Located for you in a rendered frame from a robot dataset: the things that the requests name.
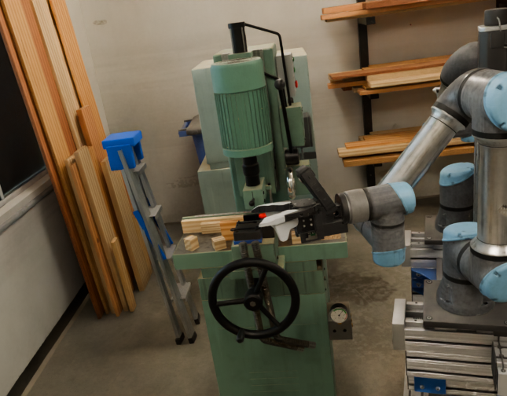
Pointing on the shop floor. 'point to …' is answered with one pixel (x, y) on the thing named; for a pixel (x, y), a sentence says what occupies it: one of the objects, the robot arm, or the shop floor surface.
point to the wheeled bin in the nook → (194, 135)
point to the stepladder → (129, 163)
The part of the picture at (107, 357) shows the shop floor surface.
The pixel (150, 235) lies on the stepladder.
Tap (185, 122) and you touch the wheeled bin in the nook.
